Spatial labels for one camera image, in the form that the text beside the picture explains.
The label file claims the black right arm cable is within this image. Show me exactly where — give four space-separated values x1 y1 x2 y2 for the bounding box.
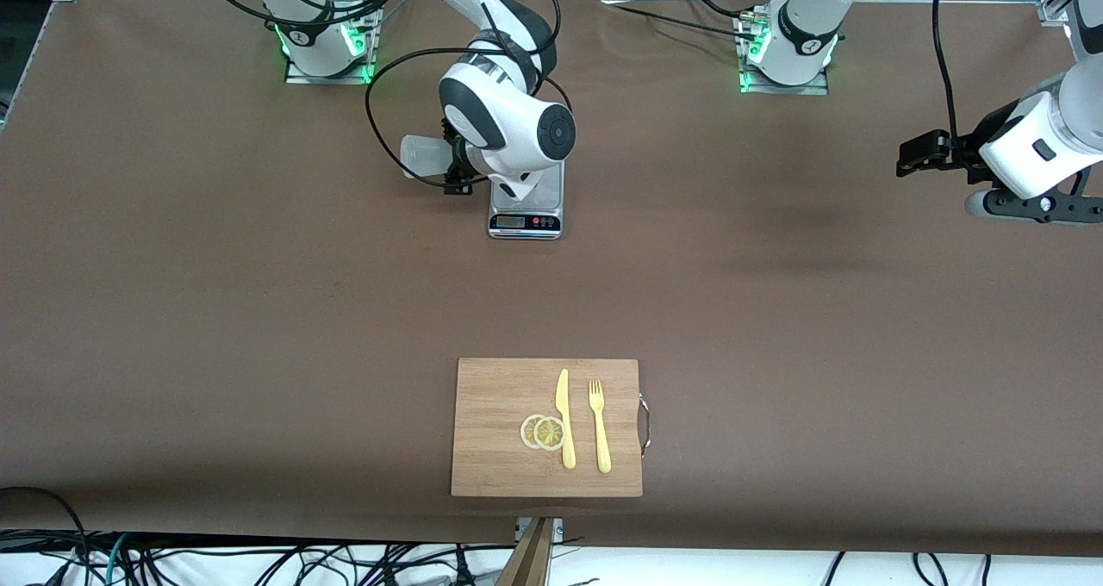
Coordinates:
190 0 571 192

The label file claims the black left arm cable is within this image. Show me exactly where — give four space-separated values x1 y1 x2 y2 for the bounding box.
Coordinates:
932 0 959 136

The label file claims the translucent sauce bottle orange cap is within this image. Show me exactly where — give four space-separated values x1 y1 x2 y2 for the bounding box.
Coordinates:
399 134 456 180

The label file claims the yellow plastic knife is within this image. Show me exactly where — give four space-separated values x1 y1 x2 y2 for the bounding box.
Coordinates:
555 368 577 471

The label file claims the wooden cutting board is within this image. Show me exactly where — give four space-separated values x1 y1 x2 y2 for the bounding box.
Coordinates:
450 358 645 498

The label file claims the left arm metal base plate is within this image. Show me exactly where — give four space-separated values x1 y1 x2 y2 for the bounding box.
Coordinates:
739 9 830 96

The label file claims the black looped floor cable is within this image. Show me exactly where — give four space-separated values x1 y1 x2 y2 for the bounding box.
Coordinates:
0 486 91 586

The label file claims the teal floor cable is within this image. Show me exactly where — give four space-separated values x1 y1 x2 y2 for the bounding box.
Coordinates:
47 533 132 586

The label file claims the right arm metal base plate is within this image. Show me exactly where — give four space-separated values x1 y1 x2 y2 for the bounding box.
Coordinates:
284 17 377 85

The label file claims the black cable between bases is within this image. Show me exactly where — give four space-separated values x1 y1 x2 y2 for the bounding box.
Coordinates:
595 0 763 44

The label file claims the yellow plastic fork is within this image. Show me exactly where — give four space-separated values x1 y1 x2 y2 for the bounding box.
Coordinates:
588 379 613 474

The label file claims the wooden beam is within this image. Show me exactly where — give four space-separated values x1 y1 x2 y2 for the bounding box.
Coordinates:
495 517 557 586

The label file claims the silver digital kitchen scale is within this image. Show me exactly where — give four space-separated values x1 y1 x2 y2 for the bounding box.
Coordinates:
488 159 566 240

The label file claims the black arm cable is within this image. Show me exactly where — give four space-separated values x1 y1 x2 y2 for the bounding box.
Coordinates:
932 0 959 136
190 0 571 192

